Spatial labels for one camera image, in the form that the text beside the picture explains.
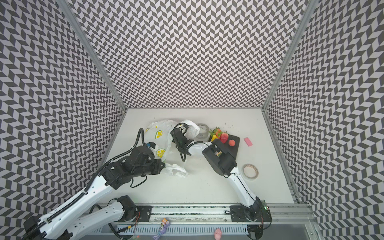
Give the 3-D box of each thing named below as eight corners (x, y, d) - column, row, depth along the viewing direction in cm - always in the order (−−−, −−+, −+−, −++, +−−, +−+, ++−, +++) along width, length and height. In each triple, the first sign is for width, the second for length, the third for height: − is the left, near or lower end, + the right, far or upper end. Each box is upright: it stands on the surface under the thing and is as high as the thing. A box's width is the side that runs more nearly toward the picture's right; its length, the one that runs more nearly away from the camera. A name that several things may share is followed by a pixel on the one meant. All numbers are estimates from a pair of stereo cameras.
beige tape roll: (244, 179, 86) (245, 178, 84) (241, 165, 91) (242, 163, 90) (258, 179, 86) (259, 178, 84) (255, 165, 91) (256, 163, 90)
